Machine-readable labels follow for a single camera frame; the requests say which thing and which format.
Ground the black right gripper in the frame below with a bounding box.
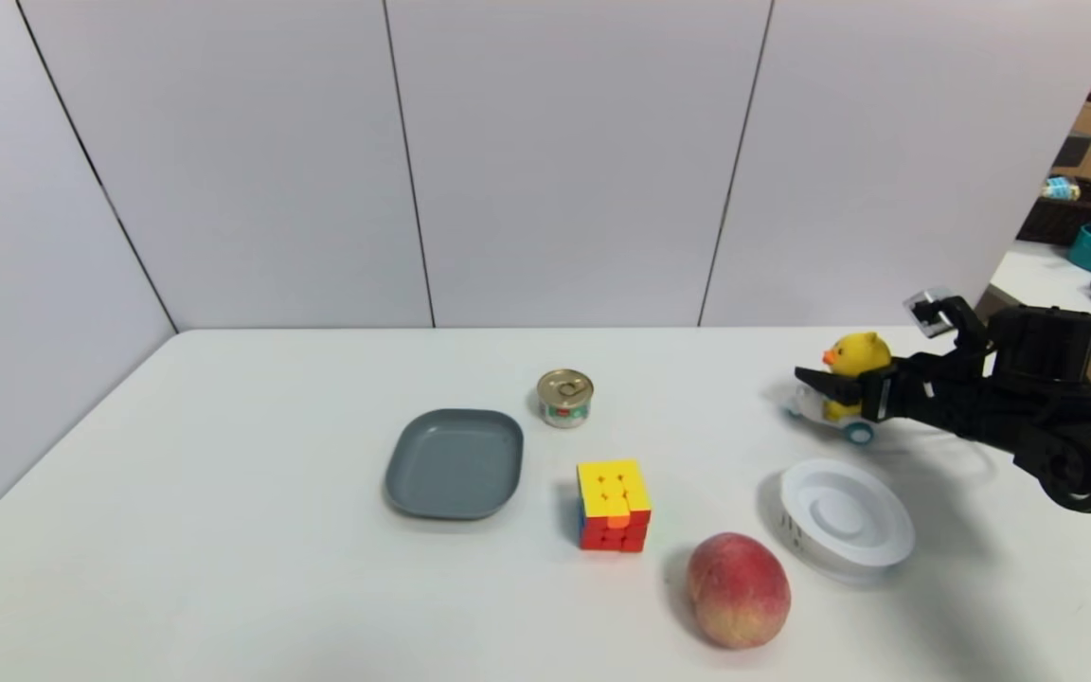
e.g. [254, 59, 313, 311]
[794, 352, 988, 440]

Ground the yellow duck scooter toy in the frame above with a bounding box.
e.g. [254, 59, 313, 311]
[784, 331, 894, 447]

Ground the grey square dish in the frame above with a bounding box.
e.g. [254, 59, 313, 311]
[384, 407, 526, 522]

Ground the white round plastic container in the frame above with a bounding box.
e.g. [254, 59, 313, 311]
[778, 458, 917, 583]

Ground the red peach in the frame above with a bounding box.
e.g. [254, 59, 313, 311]
[686, 531, 793, 652]

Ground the white side table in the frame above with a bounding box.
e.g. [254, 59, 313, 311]
[976, 237, 1091, 365]

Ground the colourful puzzle cube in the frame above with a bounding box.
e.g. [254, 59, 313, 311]
[576, 458, 653, 554]

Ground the small pet food tin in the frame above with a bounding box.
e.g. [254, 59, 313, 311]
[536, 368, 596, 430]

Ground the dark wicker basket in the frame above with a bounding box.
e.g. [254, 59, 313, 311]
[1016, 175, 1091, 248]

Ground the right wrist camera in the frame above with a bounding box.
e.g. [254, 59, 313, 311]
[903, 288, 991, 355]

